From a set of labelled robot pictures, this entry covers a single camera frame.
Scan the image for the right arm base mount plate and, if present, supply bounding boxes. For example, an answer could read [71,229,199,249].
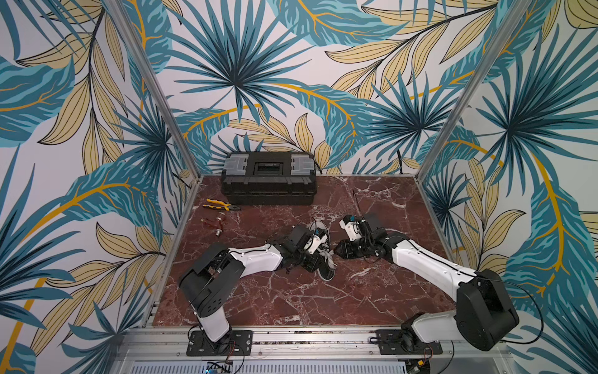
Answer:
[368,330,443,356]

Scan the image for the yellow handled pliers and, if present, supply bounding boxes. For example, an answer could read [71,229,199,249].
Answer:
[202,199,241,211]

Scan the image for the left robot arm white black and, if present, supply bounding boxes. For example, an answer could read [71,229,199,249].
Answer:
[178,221,336,344]

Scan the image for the black white canvas sneaker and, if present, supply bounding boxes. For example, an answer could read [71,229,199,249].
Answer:
[308,219,336,281]

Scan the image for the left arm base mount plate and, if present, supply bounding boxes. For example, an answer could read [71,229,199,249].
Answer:
[186,330,254,357]

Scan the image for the black grey plastic toolbox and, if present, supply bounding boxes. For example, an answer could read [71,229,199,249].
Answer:
[221,152,318,206]

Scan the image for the aluminium rail frame front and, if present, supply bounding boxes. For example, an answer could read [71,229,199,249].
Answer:
[110,326,518,373]

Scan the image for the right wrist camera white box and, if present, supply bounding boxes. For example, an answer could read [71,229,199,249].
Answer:
[339,215,362,242]

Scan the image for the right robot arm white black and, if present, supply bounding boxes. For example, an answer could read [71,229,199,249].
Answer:
[335,214,520,352]

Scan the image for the red handled tool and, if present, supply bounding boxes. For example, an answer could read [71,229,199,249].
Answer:
[200,212,227,238]

